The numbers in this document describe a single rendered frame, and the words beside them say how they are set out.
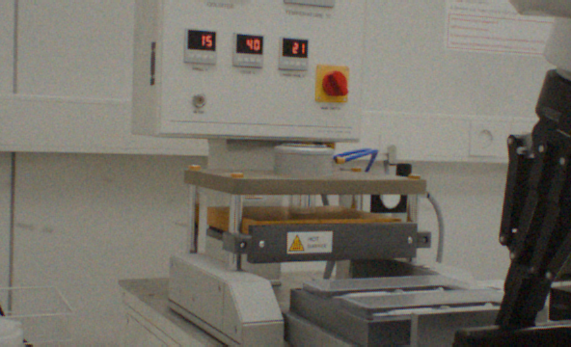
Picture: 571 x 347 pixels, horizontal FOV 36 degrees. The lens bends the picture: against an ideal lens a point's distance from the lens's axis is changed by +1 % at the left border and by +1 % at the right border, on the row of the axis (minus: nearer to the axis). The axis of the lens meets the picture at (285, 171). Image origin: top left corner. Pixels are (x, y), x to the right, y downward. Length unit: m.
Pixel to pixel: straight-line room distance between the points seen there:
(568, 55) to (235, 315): 0.45
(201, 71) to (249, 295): 0.39
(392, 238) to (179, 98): 0.35
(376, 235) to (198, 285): 0.23
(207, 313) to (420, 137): 0.88
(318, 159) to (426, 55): 0.79
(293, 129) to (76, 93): 0.49
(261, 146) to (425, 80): 0.65
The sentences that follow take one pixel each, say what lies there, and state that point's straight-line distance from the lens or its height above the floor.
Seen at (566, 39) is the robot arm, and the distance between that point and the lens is 0.69.
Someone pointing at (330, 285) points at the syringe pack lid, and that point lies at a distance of 0.93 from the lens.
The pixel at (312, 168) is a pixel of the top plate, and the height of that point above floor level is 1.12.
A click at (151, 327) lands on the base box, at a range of 1.20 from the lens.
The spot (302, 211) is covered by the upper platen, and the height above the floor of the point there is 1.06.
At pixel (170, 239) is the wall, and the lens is 1.66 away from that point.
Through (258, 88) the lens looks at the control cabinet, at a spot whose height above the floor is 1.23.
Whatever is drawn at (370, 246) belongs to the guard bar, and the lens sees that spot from 1.08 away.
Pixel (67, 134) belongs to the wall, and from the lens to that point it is 1.56.
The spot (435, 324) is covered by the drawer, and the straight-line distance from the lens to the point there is 0.80.
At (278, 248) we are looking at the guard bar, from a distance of 1.02.
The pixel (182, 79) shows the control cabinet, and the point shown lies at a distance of 1.21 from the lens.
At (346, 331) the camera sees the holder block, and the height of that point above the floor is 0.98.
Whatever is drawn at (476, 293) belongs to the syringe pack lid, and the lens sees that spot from 0.94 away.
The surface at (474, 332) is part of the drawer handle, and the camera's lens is 0.74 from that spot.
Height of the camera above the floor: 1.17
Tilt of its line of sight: 3 degrees down
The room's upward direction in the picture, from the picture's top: 2 degrees clockwise
